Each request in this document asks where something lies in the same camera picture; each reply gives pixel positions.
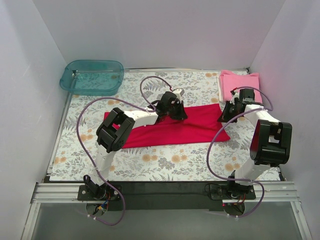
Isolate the red t shirt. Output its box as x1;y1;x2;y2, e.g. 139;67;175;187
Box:
103;103;231;150

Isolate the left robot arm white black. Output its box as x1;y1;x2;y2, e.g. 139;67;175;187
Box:
83;88;188;200

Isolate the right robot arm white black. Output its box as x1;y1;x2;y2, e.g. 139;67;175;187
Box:
218;87;293;196

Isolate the folded white t shirt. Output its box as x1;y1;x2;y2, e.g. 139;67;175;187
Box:
217;76;232;103

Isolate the floral patterned table mat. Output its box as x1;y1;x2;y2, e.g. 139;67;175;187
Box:
48;70;255;182

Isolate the folded pink t shirt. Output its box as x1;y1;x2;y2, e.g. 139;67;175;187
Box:
220;70;260;95

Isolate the teal transparent plastic bin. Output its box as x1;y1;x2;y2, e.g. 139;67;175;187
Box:
59;60;124;97

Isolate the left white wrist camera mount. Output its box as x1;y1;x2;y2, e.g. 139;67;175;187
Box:
172;88;185;97

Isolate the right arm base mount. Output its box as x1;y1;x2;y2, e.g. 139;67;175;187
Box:
204;183;256;201

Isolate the aluminium frame rail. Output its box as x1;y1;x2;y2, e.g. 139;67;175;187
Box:
31;181;301;203

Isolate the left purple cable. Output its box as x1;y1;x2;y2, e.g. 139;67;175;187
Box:
76;75;126;226

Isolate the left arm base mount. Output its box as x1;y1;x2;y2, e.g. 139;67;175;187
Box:
77;184;121;201

